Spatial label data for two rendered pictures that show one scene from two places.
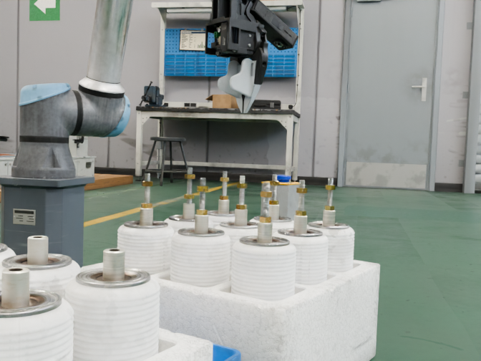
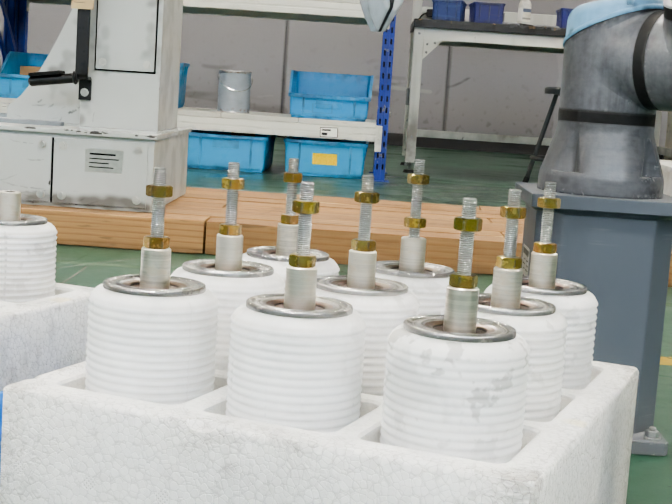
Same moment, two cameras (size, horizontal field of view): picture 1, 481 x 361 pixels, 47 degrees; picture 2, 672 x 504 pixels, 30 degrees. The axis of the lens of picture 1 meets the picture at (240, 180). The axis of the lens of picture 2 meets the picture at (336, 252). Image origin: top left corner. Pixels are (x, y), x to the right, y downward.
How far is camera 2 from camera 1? 1.25 m
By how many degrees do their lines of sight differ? 79
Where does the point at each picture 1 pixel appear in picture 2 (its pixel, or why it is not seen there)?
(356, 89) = not seen: outside the picture
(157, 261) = not seen: hidden behind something
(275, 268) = (91, 329)
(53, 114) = (586, 63)
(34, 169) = (543, 172)
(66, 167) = (595, 174)
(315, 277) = (240, 404)
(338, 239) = (394, 356)
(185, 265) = not seen: hidden behind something
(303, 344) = (72, 487)
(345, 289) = (270, 458)
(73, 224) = (602, 295)
